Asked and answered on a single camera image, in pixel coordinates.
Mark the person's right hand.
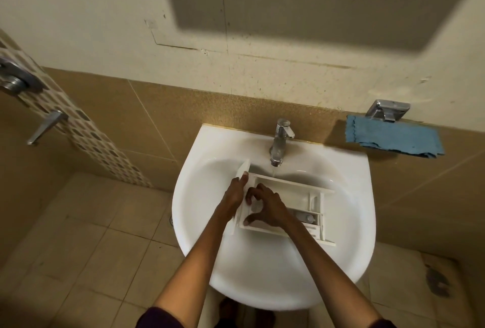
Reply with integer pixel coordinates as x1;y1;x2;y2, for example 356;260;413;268
243;182;293;230

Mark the chrome wall holder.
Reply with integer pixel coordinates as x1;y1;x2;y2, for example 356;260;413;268
365;99;411;123

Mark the chrome sink faucet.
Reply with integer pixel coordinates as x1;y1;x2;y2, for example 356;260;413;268
269;118;296;168

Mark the person's left hand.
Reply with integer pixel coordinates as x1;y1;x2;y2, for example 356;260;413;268
219;171;250;222

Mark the chrome shower valve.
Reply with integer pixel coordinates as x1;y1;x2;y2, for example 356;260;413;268
0;57;44;97

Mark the person's dark patterned left sleeve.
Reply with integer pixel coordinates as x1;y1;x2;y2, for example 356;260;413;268
135;306;185;328

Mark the white detergent drawer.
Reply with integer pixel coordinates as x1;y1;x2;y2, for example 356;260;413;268
231;159;337;248

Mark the grey siphon cap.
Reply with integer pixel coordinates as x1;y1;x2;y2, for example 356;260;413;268
294;210;317;224

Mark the person's left forearm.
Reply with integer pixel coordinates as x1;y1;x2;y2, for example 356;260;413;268
153;216;235;321

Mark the blue cloth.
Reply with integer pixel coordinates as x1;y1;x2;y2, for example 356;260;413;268
345;114;445;159

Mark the white ceramic sink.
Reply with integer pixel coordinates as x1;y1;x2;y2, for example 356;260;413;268
171;123;376;311

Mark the person's right forearm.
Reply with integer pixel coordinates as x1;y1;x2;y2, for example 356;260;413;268
282;221;383;328

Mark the chrome wall tap lever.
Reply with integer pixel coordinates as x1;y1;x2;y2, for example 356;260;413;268
26;110;70;147

